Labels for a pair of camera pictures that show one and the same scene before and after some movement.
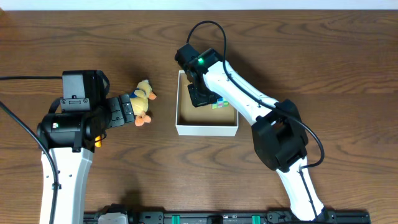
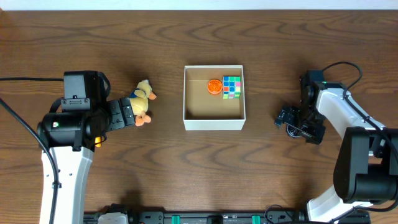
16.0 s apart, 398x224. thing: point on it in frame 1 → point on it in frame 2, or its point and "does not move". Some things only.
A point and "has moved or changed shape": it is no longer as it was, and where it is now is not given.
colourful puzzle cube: [220, 103] has moved or changed shape
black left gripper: [119, 109] does not move
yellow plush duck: [139, 102] does not move
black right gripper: [197, 99] → [313, 135]
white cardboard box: [202, 121] has moved or changed shape
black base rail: [236, 218] does not move
